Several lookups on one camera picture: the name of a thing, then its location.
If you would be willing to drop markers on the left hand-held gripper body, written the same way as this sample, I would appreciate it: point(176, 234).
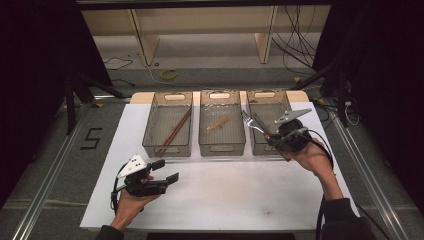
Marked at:
point(140, 187)

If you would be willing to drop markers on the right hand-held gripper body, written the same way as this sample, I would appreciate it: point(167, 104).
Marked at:
point(295, 138)

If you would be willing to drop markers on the grey translucent plastic bin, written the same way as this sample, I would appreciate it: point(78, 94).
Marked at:
point(160, 123)
point(260, 144)
point(230, 140)

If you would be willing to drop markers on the amber plastic spoon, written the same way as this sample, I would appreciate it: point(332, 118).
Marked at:
point(218, 124)

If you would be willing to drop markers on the person's left hand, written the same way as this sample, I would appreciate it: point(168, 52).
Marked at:
point(128, 210)

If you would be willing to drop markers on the person's right hand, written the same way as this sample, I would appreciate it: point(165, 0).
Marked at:
point(315, 158)

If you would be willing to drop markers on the black metal stand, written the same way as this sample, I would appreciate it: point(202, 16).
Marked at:
point(341, 96)

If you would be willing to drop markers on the white table sheet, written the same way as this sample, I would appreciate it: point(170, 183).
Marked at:
point(233, 200)

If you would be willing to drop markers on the yellow tape roll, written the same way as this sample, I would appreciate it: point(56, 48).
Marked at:
point(163, 75)

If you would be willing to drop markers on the light wooden desk leg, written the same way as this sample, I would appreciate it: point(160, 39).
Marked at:
point(146, 40)
point(265, 36)

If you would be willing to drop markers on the black tripod stand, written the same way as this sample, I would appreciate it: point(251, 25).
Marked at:
point(70, 100)

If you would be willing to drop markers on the dark curtain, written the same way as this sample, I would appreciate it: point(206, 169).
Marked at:
point(383, 66)
point(33, 66)

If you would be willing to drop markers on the aluminium floor rail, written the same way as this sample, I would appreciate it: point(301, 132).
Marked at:
point(50, 173)
point(366, 173)

